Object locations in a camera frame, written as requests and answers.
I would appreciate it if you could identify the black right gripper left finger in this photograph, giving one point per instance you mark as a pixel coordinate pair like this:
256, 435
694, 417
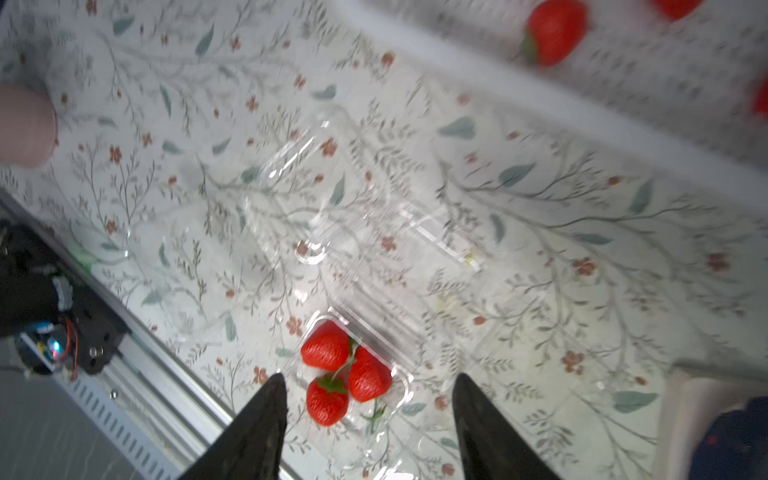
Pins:
251, 446

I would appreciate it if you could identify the dark blue book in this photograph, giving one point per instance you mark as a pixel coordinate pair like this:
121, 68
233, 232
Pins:
712, 425

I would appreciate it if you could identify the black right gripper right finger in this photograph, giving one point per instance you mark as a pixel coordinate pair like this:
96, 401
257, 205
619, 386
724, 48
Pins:
489, 445

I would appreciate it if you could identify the pink pen cup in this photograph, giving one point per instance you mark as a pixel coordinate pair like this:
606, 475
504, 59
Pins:
29, 127

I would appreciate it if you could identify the red strawberry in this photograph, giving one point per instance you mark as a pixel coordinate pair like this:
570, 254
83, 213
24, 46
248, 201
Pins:
675, 10
328, 348
368, 378
554, 29
327, 400
759, 105

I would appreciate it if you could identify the clear plastic clamshell container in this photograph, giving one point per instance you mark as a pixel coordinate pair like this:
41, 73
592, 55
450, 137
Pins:
404, 434

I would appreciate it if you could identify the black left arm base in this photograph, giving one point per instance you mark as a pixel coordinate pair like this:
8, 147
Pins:
47, 307

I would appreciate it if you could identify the white perforated plastic basket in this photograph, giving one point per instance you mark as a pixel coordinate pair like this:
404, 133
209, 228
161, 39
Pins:
676, 95

